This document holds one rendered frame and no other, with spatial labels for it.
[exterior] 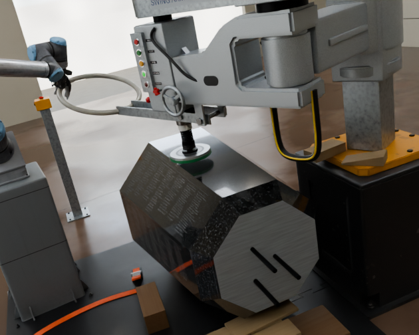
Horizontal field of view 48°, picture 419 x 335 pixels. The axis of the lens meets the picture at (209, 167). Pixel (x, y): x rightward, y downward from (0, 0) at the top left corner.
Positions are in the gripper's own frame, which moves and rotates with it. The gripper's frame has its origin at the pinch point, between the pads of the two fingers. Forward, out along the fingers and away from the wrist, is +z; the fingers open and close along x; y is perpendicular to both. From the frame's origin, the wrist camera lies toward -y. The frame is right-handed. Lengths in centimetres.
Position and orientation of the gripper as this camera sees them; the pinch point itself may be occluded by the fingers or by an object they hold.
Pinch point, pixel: (63, 96)
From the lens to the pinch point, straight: 300.9
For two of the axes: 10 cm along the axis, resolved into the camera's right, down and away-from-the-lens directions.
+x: 9.8, 2.0, -0.8
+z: -1.2, 8.1, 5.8
